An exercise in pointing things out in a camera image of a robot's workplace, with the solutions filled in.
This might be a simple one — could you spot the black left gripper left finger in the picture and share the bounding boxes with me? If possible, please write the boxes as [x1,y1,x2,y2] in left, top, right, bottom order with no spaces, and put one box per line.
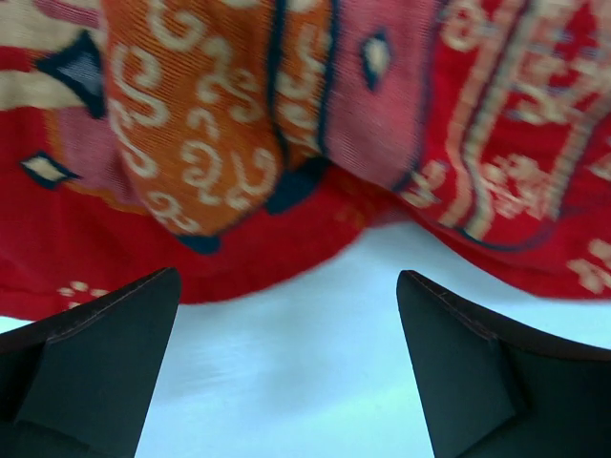
[1,268,180,458]

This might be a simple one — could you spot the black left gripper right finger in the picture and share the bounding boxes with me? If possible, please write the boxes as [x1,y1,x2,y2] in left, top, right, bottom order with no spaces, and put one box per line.
[396,271,610,458]

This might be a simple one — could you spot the red printed pillowcase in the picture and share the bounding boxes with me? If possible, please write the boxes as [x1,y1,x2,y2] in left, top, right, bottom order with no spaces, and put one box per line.
[1,1,610,321]

